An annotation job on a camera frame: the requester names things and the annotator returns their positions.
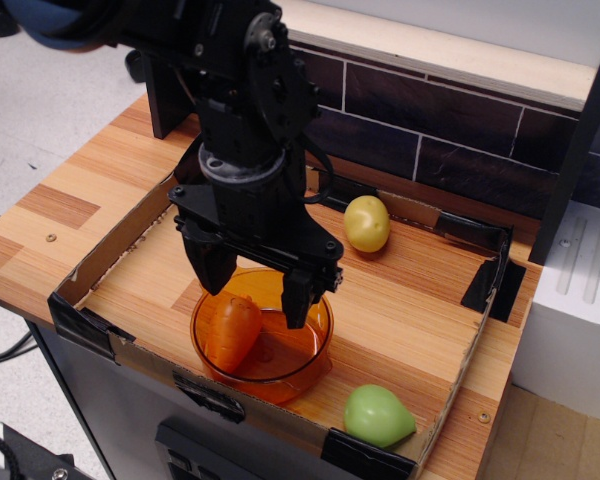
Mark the white ribbed sink unit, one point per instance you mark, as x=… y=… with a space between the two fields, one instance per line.
x=558 y=357

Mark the orange toy carrot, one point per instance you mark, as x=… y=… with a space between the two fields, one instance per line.
x=233 y=330

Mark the dark brick backsplash panel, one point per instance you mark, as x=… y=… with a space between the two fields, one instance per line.
x=489 y=123

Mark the cardboard fence with black tape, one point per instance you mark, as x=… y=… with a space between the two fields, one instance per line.
x=125 y=350

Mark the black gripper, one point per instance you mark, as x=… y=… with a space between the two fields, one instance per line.
x=264 y=218

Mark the green toy pear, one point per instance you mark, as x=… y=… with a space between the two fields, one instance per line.
x=375 y=415

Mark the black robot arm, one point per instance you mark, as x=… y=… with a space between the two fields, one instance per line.
x=253 y=101

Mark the yellow toy potato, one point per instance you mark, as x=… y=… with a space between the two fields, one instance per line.
x=367 y=224

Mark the black bracket with screw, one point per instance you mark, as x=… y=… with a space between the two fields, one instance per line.
x=21 y=458

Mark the orange transparent plastic pot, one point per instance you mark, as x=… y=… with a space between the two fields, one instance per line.
x=283 y=363

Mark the black chair caster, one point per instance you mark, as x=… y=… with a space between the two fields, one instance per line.
x=0 y=22

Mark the black upright post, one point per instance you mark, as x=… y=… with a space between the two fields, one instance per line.
x=572 y=167

